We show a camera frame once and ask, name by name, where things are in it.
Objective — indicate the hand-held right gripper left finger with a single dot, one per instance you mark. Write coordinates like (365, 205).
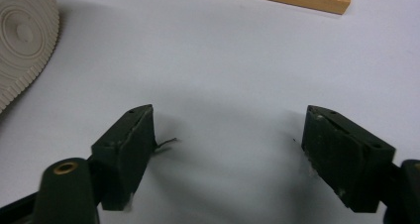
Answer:
(124, 158)

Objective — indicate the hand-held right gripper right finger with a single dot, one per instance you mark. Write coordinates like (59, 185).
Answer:
(343, 161)

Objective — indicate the beige ribbed round object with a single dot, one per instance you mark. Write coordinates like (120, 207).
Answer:
(23, 42)

